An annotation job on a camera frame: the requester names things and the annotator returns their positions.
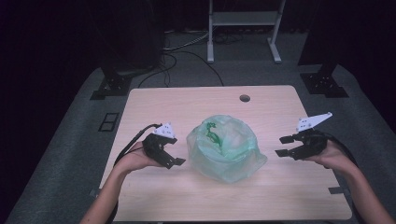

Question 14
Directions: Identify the person's right hand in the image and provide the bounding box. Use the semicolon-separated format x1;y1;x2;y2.
306;139;359;176

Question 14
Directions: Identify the black floor cable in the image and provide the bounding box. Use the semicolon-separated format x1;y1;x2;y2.
137;50;225;88

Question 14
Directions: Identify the dark box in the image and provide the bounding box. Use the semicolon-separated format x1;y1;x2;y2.
99;0;165;74

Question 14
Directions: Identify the grey floor cable bundle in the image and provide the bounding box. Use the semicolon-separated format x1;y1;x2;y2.
163;29;210;52

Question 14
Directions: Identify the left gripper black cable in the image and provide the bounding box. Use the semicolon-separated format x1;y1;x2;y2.
106;123;163;224

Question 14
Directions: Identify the person's left hand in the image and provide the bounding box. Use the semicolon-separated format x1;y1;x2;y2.
120;141;163;174

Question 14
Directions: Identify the green plastic bag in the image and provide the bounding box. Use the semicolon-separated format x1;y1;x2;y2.
186;114;269;184

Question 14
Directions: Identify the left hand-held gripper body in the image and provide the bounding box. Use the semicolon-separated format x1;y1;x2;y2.
142;121;176;166

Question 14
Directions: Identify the black floor outlet frame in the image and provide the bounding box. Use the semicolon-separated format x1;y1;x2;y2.
98;112;120;133

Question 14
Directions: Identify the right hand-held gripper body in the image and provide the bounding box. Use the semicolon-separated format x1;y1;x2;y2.
295;111;333;161

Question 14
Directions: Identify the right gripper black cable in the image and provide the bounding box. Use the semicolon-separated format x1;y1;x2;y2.
320;130;365;224

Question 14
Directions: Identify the black stand base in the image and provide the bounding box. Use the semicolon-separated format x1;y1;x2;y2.
297;0;349;99
90;66;134;101

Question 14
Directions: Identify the white metal stand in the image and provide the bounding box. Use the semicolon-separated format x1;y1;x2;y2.
206;0;287;64

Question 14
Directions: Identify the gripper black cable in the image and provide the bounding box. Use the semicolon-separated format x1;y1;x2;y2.
320;130;365;224
106;123;163;224

